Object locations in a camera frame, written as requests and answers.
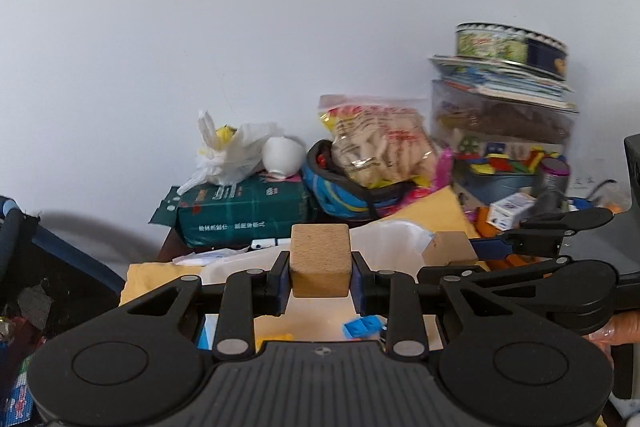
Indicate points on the long blue building brick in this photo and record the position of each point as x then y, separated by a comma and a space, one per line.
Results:
363, 327

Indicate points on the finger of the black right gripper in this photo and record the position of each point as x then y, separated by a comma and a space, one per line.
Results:
543, 236
576, 295

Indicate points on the person right hand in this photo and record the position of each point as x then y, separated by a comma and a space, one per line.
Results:
622, 329

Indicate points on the wooden cube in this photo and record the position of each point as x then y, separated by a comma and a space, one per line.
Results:
449, 248
320, 261

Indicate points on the dark blue baby stroller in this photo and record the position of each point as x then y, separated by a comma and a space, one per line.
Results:
47, 287

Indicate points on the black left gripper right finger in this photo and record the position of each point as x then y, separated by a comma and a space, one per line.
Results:
393, 295

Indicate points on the white plastic bag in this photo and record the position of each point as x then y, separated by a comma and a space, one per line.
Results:
228, 155

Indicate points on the stack of picture books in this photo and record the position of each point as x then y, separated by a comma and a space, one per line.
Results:
504, 82

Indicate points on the yellow quilted cloth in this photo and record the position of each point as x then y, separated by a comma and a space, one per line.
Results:
435, 211

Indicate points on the white egg shaped object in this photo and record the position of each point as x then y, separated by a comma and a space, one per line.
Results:
282, 157

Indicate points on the clear box of toys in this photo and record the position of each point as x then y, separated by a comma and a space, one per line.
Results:
497, 143

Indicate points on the translucent white storage bin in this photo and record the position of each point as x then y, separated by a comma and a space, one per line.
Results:
320, 303

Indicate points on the orange flat boxes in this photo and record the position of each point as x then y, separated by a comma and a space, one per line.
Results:
491, 251

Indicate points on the left wooden cube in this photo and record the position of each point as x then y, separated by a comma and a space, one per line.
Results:
320, 261

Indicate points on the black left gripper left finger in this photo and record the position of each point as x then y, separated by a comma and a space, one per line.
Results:
247, 295

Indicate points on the large yellow building brick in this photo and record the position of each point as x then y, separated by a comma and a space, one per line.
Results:
260, 341

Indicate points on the snack biscuit bag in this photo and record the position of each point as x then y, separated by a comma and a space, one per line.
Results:
379, 141

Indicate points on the round cookie tin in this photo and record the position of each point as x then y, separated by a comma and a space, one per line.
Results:
513, 45

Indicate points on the right wooden cube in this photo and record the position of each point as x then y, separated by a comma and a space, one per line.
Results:
449, 248

